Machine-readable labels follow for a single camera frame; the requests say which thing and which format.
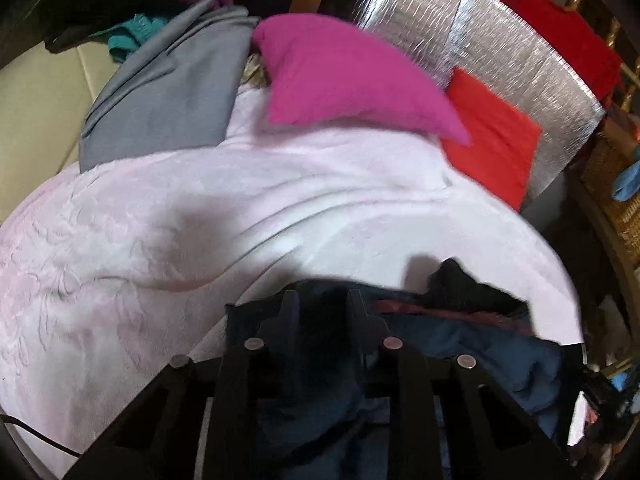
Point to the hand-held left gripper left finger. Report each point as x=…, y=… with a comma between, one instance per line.
x=235, y=400

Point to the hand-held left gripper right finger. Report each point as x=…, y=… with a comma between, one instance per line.
x=407, y=400

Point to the navy blue jacket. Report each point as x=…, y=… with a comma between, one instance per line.
x=500, y=360

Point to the pale pink textured blanket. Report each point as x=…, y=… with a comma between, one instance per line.
x=175, y=230

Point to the orange-red cloth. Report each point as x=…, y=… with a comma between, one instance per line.
x=495, y=145

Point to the wicker basket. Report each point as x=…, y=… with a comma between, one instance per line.
x=612, y=185

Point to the grey cloth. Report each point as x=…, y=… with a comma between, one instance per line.
x=170, y=95

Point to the blue glove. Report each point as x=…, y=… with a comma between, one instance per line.
x=629, y=180

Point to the magenta pillow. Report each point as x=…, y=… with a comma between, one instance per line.
x=345, y=80

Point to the silver foil insulation sheet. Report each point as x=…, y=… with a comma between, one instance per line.
x=505, y=45

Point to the teal cloth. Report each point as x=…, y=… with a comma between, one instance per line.
x=131, y=35

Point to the dark red cloth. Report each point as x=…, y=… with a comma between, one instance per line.
x=560, y=25

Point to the black cloth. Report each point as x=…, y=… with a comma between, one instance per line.
x=95, y=15

